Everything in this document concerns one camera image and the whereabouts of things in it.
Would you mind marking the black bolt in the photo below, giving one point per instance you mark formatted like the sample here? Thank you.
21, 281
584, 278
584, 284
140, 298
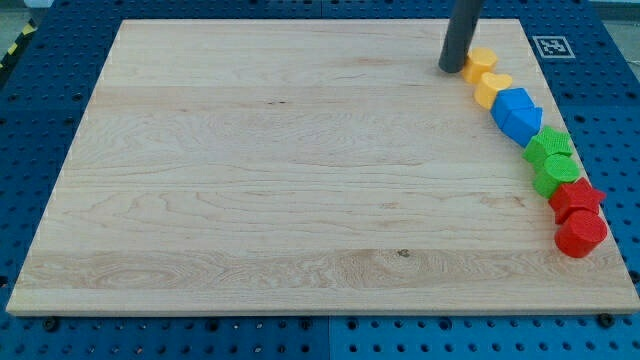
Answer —
606, 320
50, 324

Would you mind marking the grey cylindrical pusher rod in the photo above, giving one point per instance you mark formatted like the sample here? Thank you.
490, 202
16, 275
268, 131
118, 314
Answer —
459, 34

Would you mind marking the black bolt right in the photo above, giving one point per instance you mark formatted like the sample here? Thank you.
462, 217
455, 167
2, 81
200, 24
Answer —
606, 320

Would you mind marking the red cylinder block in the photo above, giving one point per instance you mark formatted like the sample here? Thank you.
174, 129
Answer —
580, 234

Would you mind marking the yellow heart block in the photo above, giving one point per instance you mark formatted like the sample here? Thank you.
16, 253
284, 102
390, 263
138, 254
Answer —
488, 86

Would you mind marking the red star block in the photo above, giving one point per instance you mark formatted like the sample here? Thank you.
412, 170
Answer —
571, 197

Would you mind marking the green star block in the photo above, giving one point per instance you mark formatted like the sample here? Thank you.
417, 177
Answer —
549, 141

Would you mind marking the black bolt left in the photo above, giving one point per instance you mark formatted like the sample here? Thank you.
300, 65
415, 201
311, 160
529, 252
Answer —
50, 324

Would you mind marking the green cylinder block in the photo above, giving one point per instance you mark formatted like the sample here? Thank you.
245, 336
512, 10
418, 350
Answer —
554, 171

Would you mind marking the yellow hexagon block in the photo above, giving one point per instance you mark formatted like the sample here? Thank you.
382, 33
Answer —
478, 61

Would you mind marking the blue pentagon block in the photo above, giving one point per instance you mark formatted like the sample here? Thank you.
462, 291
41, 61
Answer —
509, 100

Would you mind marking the light wooden board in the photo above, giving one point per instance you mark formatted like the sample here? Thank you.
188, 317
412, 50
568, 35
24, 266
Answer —
298, 167

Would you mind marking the white fiducial marker tag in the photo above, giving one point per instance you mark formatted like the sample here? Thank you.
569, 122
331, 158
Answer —
553, 47

